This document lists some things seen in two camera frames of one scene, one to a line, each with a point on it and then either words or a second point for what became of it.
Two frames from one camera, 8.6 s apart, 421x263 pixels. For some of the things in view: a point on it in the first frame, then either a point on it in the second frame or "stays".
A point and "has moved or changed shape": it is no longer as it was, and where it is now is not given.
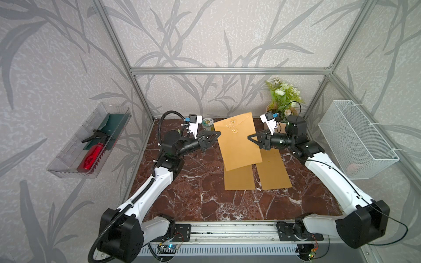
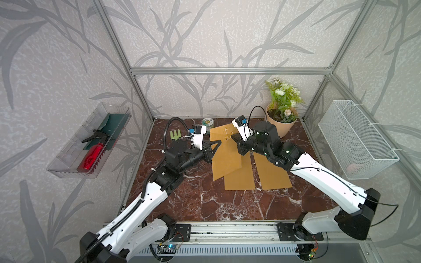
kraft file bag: (239, 151) has moved or changed shape
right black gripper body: (277, 140) → (251, 145)
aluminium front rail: (254, 234) stays
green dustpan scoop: (110, 126) stays
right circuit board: (312, 254) stays
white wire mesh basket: (360, 153) stays
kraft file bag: (272, 170) stays
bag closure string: (234, 131) has moved or changed shape
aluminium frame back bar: (232, 72) stays
